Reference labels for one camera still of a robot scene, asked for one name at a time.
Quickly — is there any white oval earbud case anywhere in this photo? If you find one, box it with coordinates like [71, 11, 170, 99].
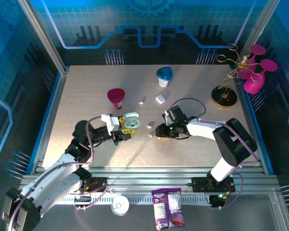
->
[123, 112, 141, 130]

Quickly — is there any cup with red lid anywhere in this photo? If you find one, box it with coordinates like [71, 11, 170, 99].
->
[106, 88, 126, 110]

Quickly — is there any white cup with blue lid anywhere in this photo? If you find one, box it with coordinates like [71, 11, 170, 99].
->
[156, 66, 173, 88]

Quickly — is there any small black electronics box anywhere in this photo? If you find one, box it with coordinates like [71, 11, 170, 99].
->
[73, 194, 92, 208]
[210, 192, 230, 209]

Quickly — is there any white round lid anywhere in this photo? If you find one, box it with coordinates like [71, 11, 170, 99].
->
[111, 195, 131, 217]

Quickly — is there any purple snack bag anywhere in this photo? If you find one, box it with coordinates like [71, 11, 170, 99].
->
[151, 187, 186, 231]

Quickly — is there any pink wine glass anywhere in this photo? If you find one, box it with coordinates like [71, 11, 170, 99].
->
[237, 44, 267, 80]
[243, 59, 278, 95]

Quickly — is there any aluminium side frame rail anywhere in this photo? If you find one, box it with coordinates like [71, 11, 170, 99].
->
[233, 65, 272, 169]
[26, 67, 69, 169]

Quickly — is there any aluminium front frame rail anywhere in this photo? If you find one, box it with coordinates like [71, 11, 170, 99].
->
[21, 166, 277, 197]

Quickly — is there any gold wire glass rack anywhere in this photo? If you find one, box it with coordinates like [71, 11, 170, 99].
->
[211, 43, 262, 109]

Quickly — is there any white slotted cable duct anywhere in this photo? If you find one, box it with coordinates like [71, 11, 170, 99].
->
[40, 195, 214, 205]

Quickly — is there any aluminium frame post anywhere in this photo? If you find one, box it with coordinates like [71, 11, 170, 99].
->
[17, 0, 69, 74]
[235, 0, 280, 64]

